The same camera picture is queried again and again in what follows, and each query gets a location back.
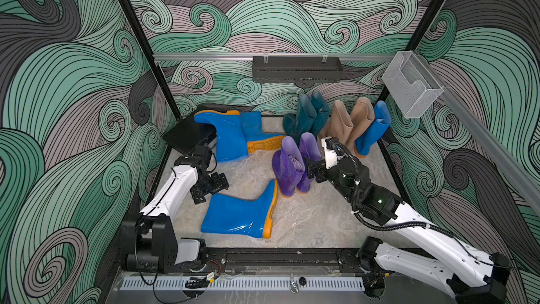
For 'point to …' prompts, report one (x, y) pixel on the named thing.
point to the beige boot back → (337, 125)
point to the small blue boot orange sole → (256, 141)
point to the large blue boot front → (229, 214)
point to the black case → (189, 135)
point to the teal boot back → (303, 121)
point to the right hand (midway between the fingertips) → (312, 155)
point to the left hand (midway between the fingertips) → (218, 190)
